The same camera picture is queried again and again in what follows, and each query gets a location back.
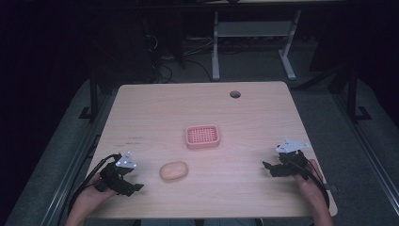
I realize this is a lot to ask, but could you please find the person's right hand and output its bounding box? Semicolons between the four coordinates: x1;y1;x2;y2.
293;158;326;203

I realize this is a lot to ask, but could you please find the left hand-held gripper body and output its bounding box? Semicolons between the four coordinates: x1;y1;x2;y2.
95;151;138;196

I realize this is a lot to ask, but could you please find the black metal stand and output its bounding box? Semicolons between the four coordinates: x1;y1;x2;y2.
78;62;102;122
343;60;374;124

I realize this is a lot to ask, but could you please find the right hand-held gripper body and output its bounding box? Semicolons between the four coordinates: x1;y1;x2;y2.
272;138;311;179

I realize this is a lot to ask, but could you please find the bundle of floor cables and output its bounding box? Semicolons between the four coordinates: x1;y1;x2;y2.
142;32;215;84

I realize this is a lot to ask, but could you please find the person's left hand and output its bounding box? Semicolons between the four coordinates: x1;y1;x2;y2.
78;171;118;209

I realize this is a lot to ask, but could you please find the grey metal frame rail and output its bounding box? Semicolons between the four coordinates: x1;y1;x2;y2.
331;92;399;205
39;89;119;226

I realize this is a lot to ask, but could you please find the pink soap dish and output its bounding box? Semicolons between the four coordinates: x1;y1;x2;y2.
184;123;221;150

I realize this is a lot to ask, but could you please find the white metal desk frame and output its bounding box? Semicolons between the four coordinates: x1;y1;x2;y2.
211;8;303;82

